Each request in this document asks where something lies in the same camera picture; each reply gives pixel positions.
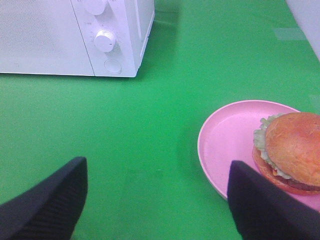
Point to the burger with lettuce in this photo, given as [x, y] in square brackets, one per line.
[286, 150]

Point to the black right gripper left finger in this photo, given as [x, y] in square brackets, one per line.
[51, 209]

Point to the white microwave knob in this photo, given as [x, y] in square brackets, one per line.
[94, 7]
[105, 41]

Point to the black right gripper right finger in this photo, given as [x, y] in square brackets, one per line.
[261, 211]

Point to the round microwave door button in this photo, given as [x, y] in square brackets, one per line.
[113, 66]

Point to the pink round plate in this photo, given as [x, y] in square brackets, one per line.
[228, 135]

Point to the white microwave oven body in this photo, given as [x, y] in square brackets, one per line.
[130, 21]

